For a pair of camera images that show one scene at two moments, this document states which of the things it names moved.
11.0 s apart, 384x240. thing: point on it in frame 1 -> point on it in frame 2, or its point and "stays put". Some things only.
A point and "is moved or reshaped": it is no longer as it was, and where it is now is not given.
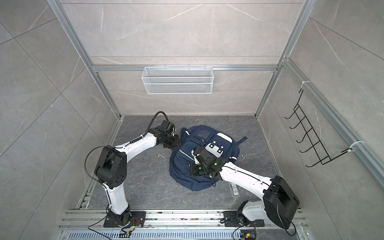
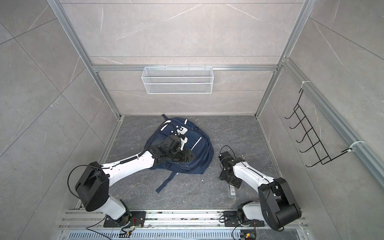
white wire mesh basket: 177,80 stays put
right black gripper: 193,171 -> 236,183
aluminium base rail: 89,224 stays put
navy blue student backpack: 220,143 is moved or reshaped
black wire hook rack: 315,142 stays put
